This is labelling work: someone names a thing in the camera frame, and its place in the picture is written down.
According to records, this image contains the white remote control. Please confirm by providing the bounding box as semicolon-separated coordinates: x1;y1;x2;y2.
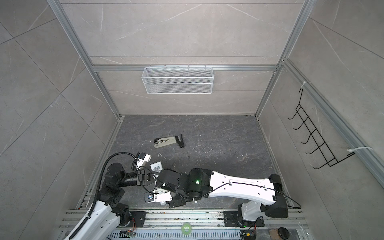
151;162;163;175

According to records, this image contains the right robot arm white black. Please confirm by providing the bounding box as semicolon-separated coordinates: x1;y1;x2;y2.
147;168;289;228

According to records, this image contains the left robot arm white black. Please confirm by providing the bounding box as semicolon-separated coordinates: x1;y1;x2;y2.
66;163;155;240

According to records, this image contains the green round sticker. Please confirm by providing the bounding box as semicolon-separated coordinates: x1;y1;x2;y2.
181;223;192;236

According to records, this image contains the grey black stapler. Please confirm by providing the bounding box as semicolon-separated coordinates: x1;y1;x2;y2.
154;134;185;148

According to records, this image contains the black round cap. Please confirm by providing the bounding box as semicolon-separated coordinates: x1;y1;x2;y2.
278;227;291;240

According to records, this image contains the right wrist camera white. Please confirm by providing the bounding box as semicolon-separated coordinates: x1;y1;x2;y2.
145;190;173;205

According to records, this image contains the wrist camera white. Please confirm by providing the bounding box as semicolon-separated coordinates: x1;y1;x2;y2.
145;190;173;205
132;153;152;171

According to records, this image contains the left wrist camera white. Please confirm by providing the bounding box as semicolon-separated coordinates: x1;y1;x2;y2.
132;153;152;171

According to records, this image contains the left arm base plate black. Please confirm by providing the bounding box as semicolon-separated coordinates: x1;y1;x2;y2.
119;211;147;228

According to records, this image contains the black corrugated cable conduit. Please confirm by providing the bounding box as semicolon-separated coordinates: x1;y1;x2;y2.
86;152;137;217

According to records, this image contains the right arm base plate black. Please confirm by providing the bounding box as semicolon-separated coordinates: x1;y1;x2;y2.
223;211;265;229

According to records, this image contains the white wire mesh basket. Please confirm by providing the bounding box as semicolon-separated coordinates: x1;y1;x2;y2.
142;67;214;95

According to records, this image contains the black wire hook rack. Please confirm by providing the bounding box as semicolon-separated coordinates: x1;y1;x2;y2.
287;89;355;170

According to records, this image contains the white cable tie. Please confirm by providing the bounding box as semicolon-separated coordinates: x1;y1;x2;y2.
347;146;373;153

